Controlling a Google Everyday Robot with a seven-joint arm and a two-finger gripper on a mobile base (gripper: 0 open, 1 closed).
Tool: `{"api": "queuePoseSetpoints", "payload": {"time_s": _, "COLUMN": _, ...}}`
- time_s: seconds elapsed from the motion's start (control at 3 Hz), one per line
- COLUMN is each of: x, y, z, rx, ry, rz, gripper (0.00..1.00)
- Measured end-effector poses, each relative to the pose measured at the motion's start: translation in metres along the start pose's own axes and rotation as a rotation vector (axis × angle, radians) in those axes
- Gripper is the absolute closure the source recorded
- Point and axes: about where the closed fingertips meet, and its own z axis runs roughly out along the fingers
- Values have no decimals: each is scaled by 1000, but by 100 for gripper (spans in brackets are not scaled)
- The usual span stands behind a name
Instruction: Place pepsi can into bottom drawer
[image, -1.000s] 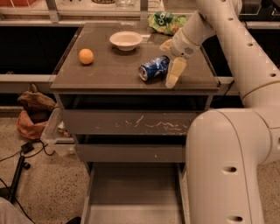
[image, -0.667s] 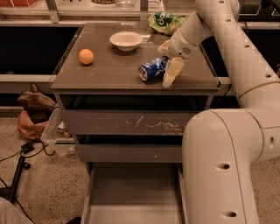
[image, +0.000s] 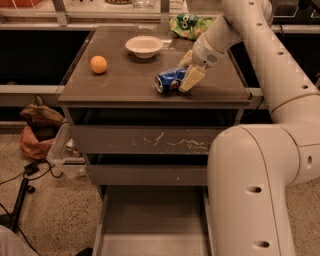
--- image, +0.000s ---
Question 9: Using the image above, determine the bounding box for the black power adapter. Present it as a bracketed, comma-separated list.
[24, 162, 39, 176]

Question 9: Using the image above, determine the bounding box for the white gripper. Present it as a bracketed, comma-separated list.
[178, 33, 224, 92]

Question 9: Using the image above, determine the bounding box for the orange cloth bag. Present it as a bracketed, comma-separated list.
[19, 126, 54, 160]

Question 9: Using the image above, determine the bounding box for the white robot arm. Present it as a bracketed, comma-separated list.
[183, 0, 320, 256]

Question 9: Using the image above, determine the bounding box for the black floor stand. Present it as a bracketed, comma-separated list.
[0, 178, 35, 232]

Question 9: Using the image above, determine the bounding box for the blue pepsi can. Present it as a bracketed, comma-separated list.
[155, 67, 187, 93]

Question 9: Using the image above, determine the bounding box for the orange fruit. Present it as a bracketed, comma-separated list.
[90, 56, 107, 74]

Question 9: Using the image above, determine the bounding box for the grey drawer cabinet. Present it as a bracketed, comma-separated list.
[57, 25, 252, 201]

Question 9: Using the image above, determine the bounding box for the grey top drawer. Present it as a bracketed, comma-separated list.
[69, 108, 238, 155]

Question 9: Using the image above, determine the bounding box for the brown cloth bag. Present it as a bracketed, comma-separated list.
[20, 95, 64, 141]

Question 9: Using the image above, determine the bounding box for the grey drawer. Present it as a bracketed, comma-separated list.
[69, 108, 238, 155]
[86, 154, 207, 186]
[93, 186, 213, 256]

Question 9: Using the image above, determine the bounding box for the grey bottom drawer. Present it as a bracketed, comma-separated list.
[93, 186, 213, 256]

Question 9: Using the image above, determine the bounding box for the clear plastic bin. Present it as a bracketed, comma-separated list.
[47, 123, 86, 179]

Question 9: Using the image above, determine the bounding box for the white bowl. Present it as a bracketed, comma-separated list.
[125, 36, 163, 59]

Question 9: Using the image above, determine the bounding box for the grey middle drawer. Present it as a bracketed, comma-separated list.
[86, 154, 207, 186]

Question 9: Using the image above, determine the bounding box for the green chip bag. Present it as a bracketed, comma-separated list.
[169, 13, 213, 40]

